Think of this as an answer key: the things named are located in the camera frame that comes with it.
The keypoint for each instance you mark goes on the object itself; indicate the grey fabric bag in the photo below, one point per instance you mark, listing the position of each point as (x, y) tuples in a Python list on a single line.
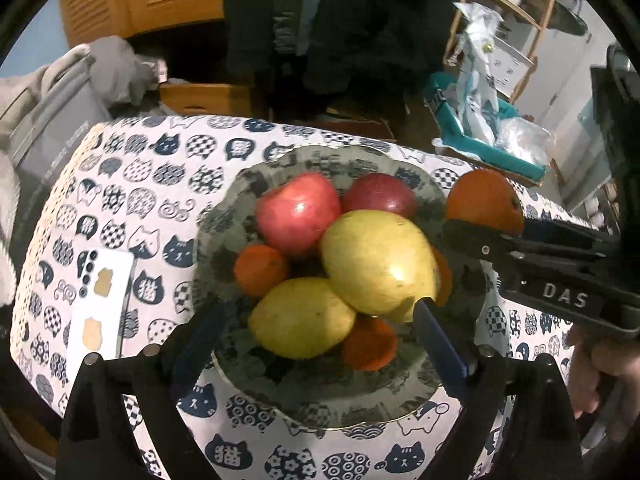
[(55, 130)]

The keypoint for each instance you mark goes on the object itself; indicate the wooden drawer base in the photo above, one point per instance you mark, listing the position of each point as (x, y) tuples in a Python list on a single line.
[(210, 100)]

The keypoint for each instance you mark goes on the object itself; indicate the teal plastic basket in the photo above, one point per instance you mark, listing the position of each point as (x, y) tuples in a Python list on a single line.
[(480, 152)]

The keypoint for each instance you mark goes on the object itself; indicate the yellow blushed apple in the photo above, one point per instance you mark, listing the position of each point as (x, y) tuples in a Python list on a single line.
[(380, 262)]

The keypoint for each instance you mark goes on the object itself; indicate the cat print tablecloth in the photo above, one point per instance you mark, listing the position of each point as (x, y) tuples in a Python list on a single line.
[(150, 180)]

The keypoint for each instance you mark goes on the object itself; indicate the person's right hand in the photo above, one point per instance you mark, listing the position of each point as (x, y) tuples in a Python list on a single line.
[(595, 370)]

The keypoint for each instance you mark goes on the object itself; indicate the white drawer box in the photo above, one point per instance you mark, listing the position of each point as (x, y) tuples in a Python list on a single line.
[(512, 70)]

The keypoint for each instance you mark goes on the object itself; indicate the dark red apple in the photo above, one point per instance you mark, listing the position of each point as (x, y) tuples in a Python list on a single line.
[(380, 195)]

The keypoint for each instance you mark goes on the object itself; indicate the clear plastic bag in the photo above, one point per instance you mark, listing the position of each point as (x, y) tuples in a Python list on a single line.
[(525, 142)]

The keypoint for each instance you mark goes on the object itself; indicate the bamboo shelf unit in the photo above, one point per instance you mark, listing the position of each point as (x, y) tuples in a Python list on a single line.
[(537, 35)]

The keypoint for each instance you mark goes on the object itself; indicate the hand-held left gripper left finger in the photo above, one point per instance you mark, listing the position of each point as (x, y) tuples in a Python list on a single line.
[(200, 355)]

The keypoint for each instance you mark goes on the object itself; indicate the shoe rack with shoes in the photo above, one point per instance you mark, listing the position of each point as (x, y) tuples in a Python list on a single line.
[(600, 210)]

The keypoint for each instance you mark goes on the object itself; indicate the grey sweatshirt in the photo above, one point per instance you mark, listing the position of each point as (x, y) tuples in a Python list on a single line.
[(120, 70)]

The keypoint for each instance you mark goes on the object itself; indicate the dark glass plate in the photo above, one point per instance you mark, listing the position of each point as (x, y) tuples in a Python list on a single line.
[(320, 395)]

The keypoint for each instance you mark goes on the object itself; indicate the orange mandarin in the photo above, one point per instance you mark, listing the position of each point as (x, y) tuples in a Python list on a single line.
[(370, 343), (445, 280), (482, 200), (260, 270)]

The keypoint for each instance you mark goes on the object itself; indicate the flat cardboard box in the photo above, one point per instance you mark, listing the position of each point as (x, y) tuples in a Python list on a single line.
[(355, 122)]

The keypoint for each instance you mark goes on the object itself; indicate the white phone with stickers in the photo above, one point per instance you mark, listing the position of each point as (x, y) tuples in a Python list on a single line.
[(107, 310)]

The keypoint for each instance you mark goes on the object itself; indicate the grey hanging jacket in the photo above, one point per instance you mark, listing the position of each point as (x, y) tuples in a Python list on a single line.
[(295, 5)]

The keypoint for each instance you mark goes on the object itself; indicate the black hooded coat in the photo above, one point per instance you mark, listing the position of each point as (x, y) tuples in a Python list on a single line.
[(380, 25)]

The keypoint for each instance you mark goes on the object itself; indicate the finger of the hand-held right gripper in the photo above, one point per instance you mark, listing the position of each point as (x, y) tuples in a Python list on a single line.
[(485, 247), (560, 232)]

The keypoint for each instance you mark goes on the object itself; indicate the yellow pear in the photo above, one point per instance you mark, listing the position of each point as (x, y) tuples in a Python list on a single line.
[(300, 317)]

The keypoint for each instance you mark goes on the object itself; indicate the pinkish red apple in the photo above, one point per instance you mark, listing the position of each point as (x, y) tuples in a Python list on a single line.
[(297, 212)]

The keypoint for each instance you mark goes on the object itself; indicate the dark hanging coat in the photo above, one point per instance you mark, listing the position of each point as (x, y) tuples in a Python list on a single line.
[(250, 25)]

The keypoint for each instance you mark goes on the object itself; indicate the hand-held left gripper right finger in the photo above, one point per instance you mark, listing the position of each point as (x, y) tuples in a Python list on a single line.
[(442, 355)]

